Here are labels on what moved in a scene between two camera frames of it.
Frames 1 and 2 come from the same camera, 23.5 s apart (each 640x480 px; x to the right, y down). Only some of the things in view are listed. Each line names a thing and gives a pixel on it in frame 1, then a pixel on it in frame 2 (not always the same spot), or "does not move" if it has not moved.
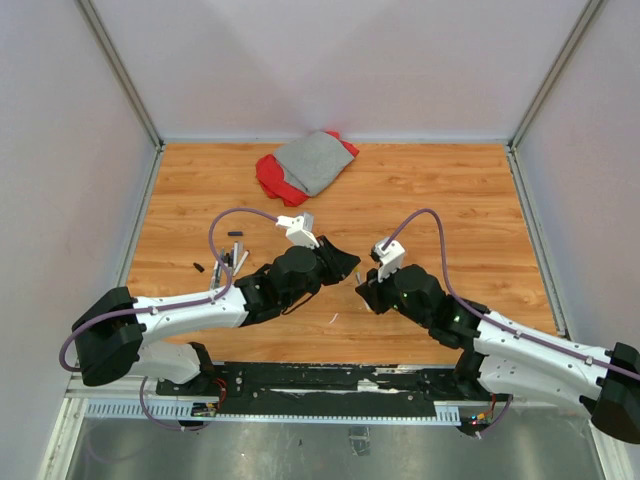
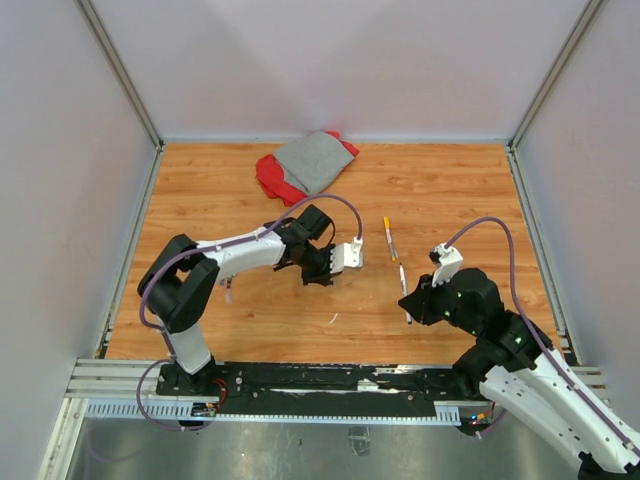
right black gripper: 367,288 to 419,302
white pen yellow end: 357,270 to 393,252
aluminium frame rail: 126,389 does not move
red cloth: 271,177 does not move
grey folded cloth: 314,161 does not move
